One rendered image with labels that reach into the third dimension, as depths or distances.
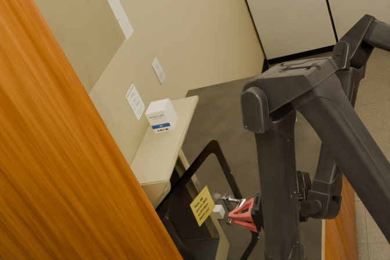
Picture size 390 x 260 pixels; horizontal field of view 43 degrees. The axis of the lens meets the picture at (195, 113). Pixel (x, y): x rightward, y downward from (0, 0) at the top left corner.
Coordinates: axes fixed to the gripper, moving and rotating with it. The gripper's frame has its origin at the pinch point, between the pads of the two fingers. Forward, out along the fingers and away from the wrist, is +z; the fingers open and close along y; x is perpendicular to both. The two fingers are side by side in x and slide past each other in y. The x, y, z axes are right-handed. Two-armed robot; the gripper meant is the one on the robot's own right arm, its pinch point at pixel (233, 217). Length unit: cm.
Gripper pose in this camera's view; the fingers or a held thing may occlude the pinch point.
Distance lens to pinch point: 135.9
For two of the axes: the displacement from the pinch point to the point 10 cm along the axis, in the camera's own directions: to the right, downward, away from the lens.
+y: -3.6, -7.9, -5.0
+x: -2.2, 5.9, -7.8
